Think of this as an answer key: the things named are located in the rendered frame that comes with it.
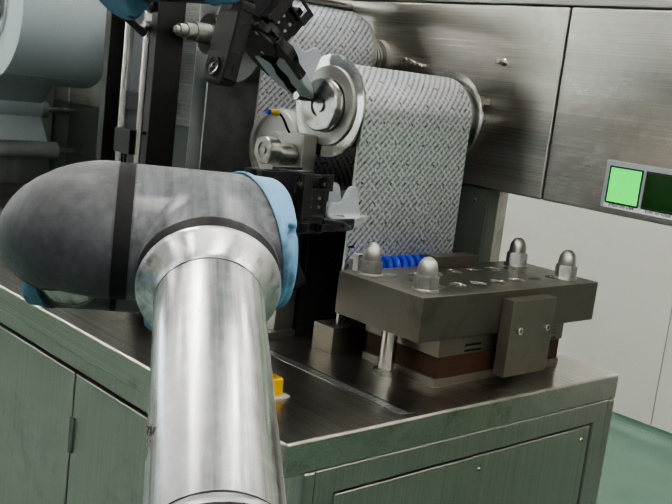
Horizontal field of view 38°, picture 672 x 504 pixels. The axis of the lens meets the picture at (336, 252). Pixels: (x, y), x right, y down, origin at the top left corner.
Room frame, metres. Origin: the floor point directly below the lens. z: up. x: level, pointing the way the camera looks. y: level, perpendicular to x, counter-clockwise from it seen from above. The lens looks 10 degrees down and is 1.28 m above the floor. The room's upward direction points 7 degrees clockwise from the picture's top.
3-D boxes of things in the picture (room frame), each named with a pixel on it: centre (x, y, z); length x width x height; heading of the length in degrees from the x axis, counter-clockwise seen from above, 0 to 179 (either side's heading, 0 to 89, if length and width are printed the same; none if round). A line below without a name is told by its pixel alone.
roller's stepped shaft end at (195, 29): (1.54, 0.27, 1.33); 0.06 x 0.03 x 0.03; 133
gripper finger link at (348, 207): (1.35, -0.01, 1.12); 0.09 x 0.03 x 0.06; 132
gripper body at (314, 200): (1.29, 0.08, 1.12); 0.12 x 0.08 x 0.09; 133
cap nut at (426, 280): (1.25, -0.12, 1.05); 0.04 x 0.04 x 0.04
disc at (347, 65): (1.41, 0.03, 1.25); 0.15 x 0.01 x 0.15; 43
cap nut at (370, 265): (1.31, -0.05, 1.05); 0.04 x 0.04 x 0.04
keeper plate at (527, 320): (1.33, -0.28, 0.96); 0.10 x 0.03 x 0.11; 133
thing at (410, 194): (1.45, -0.10, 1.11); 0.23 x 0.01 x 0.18; 133
